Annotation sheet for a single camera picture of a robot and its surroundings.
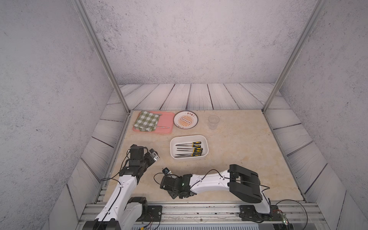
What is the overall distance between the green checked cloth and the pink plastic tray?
0.01 meters

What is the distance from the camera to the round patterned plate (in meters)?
1.13

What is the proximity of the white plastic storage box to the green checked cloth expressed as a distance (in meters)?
0.22

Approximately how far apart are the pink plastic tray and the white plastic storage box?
0.13 m

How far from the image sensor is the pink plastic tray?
1099 mm

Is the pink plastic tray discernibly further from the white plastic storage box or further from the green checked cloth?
the white plastic storage box

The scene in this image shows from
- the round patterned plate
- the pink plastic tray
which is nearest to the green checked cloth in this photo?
the pink plastic tray

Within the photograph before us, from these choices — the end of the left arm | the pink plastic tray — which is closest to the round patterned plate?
the pink plastic tray

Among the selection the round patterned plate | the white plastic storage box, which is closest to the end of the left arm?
the white plastic storage box

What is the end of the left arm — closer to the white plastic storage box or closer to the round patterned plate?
the white plastic storage box

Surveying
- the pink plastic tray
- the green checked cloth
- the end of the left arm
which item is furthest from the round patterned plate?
the end of the left arm

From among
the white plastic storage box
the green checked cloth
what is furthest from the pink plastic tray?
the white plastic storage box

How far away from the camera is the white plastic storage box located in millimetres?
936

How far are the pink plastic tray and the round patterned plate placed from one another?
0.10 feet

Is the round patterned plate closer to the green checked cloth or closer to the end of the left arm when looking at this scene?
the green checked cloth
